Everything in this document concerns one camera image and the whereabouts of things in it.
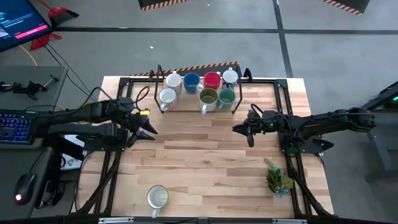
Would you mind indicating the hazard striped black box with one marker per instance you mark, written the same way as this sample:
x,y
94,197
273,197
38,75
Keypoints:
x,y
348,3
161,3

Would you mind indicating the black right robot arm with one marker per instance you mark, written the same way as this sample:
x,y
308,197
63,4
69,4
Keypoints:
x,y
326,124

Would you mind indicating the black aluminium table frame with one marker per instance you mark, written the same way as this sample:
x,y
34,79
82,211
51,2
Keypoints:
x,y
124,81

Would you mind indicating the black equipment cart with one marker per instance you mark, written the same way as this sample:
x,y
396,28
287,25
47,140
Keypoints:
x,y
385,155

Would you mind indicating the computer monitor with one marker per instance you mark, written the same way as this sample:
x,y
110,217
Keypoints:
x,y
18,21

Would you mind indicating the white printed box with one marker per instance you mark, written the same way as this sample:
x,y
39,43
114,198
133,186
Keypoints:
x,y
73,160

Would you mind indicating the red and white mug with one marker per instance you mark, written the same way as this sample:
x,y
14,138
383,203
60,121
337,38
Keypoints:
x,y
212,80

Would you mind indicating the cream ceramic mug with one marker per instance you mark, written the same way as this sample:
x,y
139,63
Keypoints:
x,y
157,196

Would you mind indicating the black computer mouse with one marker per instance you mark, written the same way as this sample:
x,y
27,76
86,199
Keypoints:
x,y
24,188

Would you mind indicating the grey side desk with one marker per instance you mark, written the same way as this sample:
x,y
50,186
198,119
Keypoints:
x,y
31,71
9,161

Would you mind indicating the red white patterned mug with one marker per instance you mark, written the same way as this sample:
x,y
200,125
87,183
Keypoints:
x,y
168,97

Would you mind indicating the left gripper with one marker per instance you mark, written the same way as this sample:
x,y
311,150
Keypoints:
x,y
133,121

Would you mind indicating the potted succulent plant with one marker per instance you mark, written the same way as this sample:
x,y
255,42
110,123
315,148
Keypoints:
x,y
275,177

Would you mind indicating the red dustpan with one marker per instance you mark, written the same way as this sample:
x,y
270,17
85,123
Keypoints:
x,y
59,13

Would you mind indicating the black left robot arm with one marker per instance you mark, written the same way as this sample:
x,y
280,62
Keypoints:
x,y
77,113

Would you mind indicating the yellow gripper tag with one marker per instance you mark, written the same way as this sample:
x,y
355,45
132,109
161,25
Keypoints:
x,y
144,112

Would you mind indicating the red plastic base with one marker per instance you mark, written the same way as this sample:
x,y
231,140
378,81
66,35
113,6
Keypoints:
x,y
43,42

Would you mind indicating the wooden shelf black frame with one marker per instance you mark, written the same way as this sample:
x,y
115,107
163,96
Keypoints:
x,y
188,104

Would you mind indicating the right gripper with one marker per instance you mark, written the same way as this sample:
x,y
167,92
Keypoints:
x,y
264,124

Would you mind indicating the grey white diamond mug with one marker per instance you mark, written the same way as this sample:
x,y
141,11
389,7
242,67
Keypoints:
x,y
173,80

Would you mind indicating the black clamp tool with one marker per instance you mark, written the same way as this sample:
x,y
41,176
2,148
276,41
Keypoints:
x,y
29,87

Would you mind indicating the backlit keyboard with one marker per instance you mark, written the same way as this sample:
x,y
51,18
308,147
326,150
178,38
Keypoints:
x,y
15,126

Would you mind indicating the hazard striped black platform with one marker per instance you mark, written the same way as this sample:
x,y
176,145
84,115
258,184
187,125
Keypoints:
x,y
192,69

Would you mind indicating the silver metal bracket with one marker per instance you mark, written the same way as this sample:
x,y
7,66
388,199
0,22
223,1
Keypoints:
x,y
289,221
115,220

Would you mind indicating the sage green mug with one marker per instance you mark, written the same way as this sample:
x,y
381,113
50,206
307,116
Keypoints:
x,y
227,98

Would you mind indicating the blue white floral mug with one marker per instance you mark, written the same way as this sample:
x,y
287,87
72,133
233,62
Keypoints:
x,y
230,77

